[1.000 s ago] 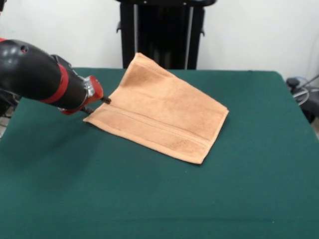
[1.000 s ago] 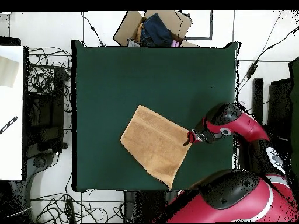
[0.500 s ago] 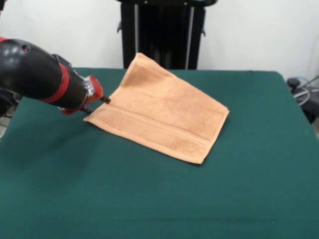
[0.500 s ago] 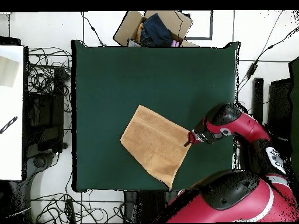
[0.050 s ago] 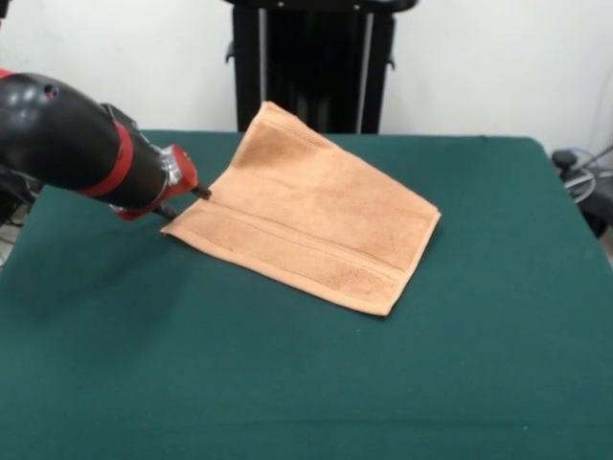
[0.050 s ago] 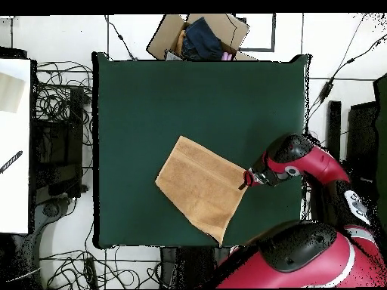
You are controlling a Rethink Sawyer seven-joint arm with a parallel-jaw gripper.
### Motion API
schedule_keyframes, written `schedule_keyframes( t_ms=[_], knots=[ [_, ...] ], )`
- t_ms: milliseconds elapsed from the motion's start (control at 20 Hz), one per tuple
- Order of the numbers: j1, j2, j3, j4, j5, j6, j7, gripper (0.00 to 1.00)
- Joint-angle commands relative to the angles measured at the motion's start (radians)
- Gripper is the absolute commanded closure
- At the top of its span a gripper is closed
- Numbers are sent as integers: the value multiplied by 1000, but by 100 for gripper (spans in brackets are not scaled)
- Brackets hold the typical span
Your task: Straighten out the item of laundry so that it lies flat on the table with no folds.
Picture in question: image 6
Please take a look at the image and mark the white desk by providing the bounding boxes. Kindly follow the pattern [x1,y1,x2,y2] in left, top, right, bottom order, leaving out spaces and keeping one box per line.
[0,58,33,235]

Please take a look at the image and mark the beige paper sheet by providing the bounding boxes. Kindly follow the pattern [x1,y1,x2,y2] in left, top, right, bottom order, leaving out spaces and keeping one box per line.
[0,72,26,114]

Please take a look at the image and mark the black flat device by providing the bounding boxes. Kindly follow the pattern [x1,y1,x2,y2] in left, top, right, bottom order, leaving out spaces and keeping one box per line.
[0,46,28,60]

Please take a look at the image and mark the tan terry towel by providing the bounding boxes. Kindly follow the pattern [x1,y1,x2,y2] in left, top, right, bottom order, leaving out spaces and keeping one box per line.
[154,135,249,246]

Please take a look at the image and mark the tan garment in box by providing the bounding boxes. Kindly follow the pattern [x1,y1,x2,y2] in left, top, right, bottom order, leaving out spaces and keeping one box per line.
[175,29,187,56]

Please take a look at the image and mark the black cable with inline plug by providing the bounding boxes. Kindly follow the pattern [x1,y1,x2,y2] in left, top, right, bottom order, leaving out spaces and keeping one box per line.
[104,14,138,61]

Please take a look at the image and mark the tangle of black cables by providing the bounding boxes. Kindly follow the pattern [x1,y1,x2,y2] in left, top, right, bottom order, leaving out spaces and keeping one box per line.
[39,245,163,289]
[34,60,94,146]

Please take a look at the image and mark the black metal frame piece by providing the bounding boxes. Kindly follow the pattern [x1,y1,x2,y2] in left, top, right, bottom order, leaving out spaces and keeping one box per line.
[235,13,277,53]

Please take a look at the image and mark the black cable with adapter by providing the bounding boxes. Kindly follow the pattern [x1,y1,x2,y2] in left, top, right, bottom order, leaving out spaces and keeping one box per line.
[308,32,387,122]

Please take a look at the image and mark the open cardboard box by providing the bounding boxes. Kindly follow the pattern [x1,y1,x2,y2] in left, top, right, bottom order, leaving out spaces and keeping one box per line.
[146,13,259,62]

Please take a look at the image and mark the black power strip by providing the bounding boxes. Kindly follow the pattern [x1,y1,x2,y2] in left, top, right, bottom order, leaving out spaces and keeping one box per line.
[83,256,98,289]

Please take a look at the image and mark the dark blue jeans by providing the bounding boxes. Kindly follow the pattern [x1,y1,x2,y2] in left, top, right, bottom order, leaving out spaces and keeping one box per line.
[181,17,225,61]

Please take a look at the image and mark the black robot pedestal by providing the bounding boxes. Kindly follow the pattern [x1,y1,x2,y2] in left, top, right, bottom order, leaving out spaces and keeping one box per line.
[159,246,231,289]

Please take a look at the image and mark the dark green table cloth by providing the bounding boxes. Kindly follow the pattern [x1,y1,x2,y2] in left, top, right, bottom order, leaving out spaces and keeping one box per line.
[91,51,312,250]

